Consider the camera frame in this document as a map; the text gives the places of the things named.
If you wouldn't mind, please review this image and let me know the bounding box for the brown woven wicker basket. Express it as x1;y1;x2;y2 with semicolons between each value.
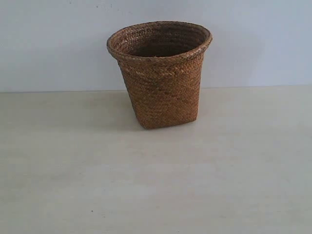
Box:
107;21;213;129

